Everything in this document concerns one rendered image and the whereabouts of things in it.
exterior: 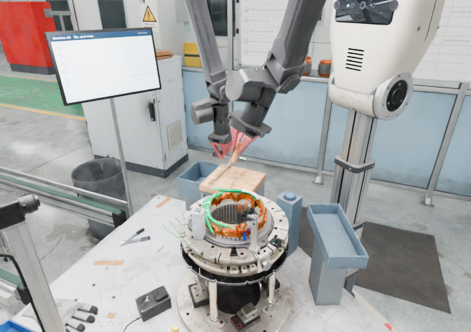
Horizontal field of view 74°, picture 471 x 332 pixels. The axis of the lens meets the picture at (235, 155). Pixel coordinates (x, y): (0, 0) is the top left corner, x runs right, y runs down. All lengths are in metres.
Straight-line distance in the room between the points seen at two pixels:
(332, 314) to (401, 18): 0.89
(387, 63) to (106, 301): 1.14
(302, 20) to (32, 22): 4.01
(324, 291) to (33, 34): 4.09
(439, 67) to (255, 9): 1.58
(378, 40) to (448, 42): 1.99
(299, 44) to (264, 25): 2.40
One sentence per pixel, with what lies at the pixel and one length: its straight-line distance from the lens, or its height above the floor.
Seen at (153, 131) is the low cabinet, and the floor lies 0.54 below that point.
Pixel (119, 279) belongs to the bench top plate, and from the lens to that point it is 1.28.
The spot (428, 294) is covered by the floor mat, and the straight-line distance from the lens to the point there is 2.49.
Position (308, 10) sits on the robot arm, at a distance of 0.60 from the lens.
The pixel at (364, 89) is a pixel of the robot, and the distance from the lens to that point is 1.01.
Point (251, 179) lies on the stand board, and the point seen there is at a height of 1.06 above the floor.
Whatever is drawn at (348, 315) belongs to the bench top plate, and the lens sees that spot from 1.18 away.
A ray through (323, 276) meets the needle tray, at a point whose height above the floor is 0.91.
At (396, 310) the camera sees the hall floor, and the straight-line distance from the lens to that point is 2.33.
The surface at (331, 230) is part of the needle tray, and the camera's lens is 1.07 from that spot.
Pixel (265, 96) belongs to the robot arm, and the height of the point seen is 1.49.
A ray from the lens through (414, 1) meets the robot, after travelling 0.96.
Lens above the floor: 1.68
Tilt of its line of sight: 26 degrees down
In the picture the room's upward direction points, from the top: straight up
